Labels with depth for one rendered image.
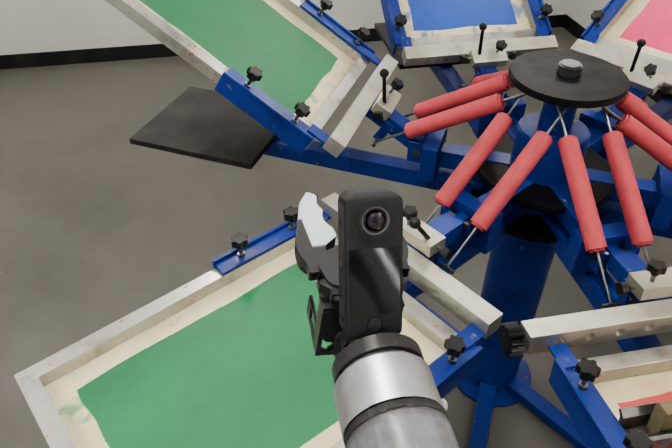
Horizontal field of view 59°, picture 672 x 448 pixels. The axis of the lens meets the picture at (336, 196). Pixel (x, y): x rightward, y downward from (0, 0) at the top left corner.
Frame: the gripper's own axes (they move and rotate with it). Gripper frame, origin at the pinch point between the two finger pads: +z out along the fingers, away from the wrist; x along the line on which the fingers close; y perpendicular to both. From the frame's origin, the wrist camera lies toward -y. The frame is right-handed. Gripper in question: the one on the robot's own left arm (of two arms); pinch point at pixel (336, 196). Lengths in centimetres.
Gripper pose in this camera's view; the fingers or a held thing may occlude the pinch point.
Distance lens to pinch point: 59.5
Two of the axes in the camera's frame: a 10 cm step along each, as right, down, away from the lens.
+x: 9.7, 0.0, 2.3
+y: -1.3, 8.0, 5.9
